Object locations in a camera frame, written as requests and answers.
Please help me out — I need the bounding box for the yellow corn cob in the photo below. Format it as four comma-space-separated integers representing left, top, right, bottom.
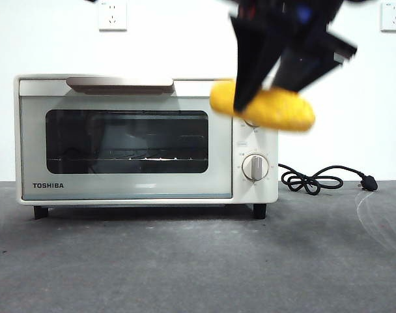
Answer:
209, 79, 317, 133

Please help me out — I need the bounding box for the oven door with glass window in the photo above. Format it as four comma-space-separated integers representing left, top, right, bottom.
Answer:
19, 76, 234, 200

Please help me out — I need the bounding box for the cream Toshiba toaster oven body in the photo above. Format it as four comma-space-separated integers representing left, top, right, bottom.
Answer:
14, 74, 279, 220

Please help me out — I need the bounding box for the white wall socket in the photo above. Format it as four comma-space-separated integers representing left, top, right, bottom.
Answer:
380, 1, 396, 33
98, 0, 128, 33

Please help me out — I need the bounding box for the black power cable with plug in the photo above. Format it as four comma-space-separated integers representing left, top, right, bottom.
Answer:
278, 162, 379, 196

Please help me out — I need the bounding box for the metal wire oven rack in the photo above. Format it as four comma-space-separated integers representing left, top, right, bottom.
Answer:
53, 157, 208, 163

